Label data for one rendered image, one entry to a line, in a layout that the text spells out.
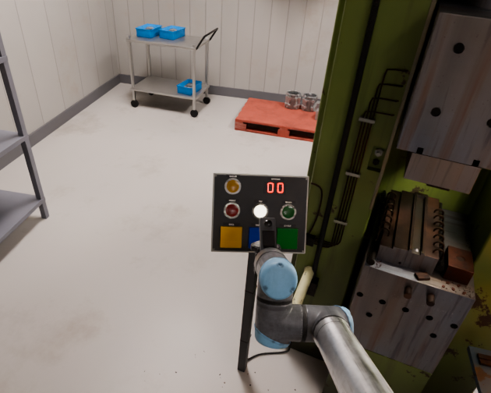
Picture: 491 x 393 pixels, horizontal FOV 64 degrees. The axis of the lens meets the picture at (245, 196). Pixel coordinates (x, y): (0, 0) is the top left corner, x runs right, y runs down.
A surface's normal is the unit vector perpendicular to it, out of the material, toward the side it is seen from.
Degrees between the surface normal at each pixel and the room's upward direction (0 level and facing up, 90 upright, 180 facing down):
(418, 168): 90
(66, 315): 0
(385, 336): 90
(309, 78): 90
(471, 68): 90
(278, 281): 55
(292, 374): 0
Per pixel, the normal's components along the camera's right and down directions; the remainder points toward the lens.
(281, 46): -0.17, 0.55
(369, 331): -0.38, 0.50
